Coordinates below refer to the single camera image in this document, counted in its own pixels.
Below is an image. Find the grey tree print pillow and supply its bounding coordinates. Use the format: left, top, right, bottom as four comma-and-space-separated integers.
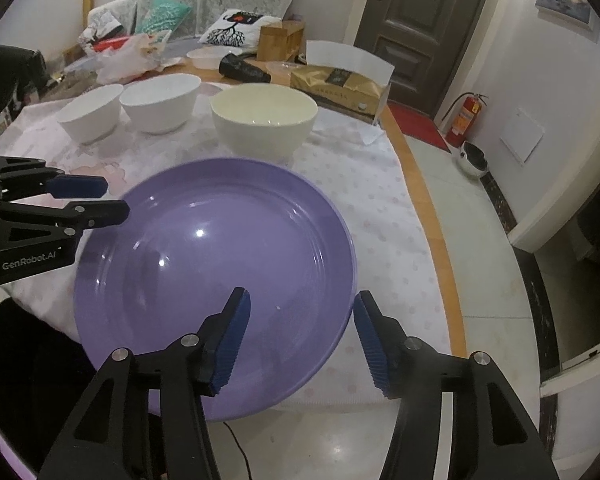
80, 10, 123, 43

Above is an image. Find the wooden side cabinet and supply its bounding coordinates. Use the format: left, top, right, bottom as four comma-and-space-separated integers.
257, 19, 306, 63

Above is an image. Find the white tree print pillow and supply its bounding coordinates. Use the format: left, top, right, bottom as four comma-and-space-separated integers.
198, 9, 283, 48

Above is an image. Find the person's dark clothing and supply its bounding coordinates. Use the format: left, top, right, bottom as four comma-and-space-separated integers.
0, 296, 101, 471

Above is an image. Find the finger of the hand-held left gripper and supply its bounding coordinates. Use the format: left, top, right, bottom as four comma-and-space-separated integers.
0, 156, 108, 206
0, 199, 130, 257

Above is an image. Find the cream bowl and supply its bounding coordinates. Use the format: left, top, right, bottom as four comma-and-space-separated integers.
210, 84, 319, 162

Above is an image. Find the red doormat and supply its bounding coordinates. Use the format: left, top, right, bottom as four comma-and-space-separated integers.
390, 101, 453, 153

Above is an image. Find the dark brown door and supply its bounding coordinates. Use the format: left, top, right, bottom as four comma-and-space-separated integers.
347, 0, 496, 118

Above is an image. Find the white plastic bag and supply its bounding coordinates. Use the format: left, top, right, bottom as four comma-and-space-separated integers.
95, 35, 181, 83

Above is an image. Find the red fire extinguisher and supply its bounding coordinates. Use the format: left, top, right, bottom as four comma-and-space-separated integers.
445, 91, 490, 148

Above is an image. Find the clear plastic lid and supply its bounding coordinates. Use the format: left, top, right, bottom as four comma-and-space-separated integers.
265, 60, 306, 86

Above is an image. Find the black cable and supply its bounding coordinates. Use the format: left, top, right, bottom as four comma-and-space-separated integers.
222, 422, 253, 480

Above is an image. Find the white wall panel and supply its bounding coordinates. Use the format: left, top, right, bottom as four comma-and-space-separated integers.
500, 106, 546, 163

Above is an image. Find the white helmet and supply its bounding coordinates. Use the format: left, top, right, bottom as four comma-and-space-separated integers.
455, 141, 490, 178

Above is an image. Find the grey sofa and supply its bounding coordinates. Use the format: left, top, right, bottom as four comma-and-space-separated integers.
85, 0, 303, 61

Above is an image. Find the teal leaf pillow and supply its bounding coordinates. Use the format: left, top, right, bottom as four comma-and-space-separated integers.
135, 0, 192, 36

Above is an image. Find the purple plate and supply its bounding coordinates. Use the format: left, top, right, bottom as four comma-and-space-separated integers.
73, 157, 357, 423

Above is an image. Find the gold tissue pack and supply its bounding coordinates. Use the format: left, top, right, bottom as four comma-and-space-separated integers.
290, 40, 397, 126

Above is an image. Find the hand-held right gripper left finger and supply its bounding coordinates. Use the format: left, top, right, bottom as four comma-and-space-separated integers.
37, 287, 252, 480

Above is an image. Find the black textured sleeve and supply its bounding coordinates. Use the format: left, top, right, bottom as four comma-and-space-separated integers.
218, 54, 273, 84

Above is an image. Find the white plastic container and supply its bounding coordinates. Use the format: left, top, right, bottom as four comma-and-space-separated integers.
186, 46, 241, 70

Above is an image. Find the red lidded container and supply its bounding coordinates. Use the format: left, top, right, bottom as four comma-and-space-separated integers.
94, 37, 133, 53

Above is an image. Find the white under cloth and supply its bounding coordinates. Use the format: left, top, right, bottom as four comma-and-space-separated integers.
310, 120, 386, 147

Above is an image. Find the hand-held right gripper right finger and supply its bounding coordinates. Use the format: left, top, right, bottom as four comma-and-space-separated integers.
353, 290, 561, 480

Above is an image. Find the small white bowl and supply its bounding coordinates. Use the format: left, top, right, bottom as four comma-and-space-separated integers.
56, 84, 125, 144

